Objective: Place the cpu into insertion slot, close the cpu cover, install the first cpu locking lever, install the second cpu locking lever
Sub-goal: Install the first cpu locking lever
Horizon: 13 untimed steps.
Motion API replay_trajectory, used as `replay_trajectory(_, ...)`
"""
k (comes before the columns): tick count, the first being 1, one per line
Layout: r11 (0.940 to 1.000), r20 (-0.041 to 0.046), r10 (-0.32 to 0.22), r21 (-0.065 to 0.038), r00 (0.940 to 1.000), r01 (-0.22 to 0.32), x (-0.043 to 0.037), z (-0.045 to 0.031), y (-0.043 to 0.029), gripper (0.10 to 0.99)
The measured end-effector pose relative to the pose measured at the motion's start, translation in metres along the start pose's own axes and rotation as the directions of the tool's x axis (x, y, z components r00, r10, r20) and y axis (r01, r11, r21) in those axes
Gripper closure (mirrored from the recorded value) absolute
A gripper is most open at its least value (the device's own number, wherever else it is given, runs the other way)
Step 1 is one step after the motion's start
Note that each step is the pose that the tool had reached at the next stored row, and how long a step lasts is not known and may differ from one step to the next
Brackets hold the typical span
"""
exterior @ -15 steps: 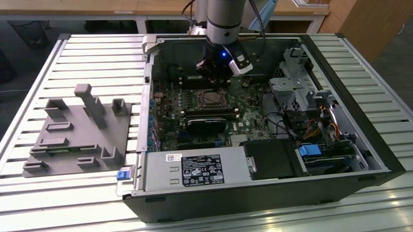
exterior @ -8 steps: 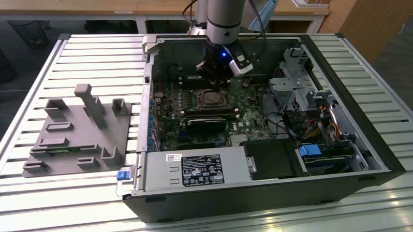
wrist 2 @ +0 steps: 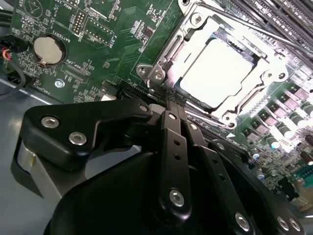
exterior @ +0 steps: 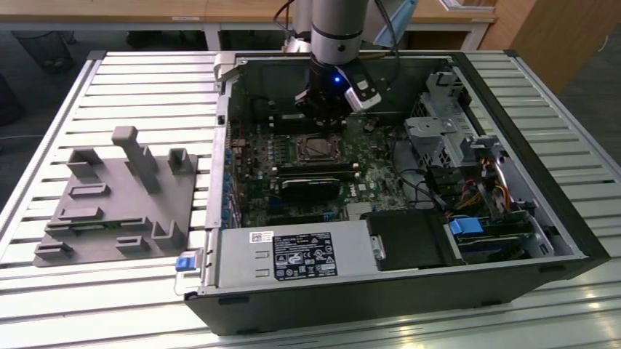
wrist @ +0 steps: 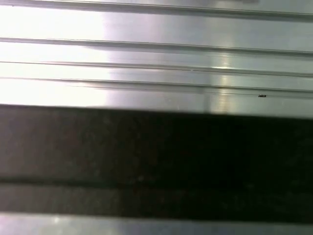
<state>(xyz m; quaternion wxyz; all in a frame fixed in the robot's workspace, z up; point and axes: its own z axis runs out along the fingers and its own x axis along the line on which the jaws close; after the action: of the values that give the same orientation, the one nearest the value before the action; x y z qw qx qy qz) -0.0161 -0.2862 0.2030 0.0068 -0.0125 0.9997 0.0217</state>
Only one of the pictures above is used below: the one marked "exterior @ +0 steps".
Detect silver topped CPU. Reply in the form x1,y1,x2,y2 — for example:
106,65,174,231
304,140,337,158

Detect metal socket cover frame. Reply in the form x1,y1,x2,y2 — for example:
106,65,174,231
293,134,346,163

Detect CPU socket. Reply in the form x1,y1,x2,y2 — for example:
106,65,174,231
290,133,348,164

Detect black RAM stick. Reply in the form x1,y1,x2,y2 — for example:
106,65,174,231
277,169,354,180

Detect black small graphics card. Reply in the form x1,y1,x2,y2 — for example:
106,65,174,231
280,176,341,201

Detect green motherboard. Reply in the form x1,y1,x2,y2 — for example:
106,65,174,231
226,108,414,228

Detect metal drive cage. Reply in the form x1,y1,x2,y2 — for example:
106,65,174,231
402,71,509,175

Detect pale blue teach pendant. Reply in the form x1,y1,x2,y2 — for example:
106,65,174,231
374,0,421,47

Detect silver chipset heatsink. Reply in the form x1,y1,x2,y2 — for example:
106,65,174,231
346,202,373,219

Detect black plastic shroud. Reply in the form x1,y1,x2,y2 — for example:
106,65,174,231
361,209,457,272

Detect hard disk in blue carrier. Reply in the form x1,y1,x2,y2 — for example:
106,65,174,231
445,216,540,261

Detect grey power supply unit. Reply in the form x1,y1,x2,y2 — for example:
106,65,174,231
215,220,385,288

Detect wooden desk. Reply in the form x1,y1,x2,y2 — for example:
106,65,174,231
0,0,499,52

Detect grey parts rack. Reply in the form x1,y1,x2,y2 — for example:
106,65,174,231
31,125,201,268

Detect wooden cabinet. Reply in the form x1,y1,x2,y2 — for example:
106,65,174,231
477,0,621,95

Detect black open PC case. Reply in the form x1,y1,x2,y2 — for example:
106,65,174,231
182,50,612,337

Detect black waste bin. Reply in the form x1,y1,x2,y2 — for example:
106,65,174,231
12,31,77,73

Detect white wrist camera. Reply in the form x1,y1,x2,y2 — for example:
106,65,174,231
342,72,382,112

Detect yellow orange power wires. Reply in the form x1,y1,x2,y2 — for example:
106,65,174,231
456,181,516,215

